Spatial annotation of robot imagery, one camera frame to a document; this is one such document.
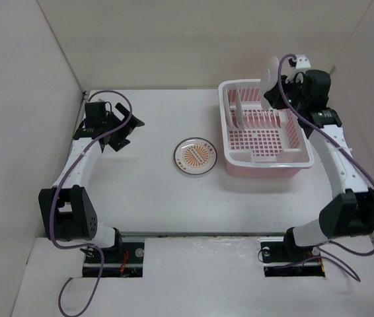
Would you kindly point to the orange sunburst plate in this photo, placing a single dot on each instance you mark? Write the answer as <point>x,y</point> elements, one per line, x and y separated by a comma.
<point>195,156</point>
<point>239,110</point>

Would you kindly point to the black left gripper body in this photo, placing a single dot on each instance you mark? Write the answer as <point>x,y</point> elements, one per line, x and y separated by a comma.
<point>112,119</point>

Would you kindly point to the black rimmed flower plate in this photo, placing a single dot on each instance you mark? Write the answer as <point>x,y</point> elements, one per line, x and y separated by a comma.
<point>269,80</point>

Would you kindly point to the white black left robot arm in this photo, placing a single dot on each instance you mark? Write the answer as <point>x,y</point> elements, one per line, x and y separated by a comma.
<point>67,211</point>

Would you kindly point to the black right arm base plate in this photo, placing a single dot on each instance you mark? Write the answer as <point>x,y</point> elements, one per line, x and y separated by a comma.
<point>279,261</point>

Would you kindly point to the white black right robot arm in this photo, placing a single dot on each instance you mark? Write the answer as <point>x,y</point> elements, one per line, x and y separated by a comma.
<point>351,211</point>

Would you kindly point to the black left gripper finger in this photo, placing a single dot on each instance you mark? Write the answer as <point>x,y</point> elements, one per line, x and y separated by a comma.
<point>126,120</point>
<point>117,143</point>

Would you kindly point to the white pink dish rack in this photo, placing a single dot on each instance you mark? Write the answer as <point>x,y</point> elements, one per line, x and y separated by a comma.
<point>271,144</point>

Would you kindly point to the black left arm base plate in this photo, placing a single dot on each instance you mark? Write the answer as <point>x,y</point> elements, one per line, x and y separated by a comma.
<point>127,263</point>

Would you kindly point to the green rimmed white plate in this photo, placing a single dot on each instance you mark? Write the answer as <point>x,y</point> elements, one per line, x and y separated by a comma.
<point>232,107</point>

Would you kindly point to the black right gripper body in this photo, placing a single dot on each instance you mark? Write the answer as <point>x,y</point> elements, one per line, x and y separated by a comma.
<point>293,94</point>

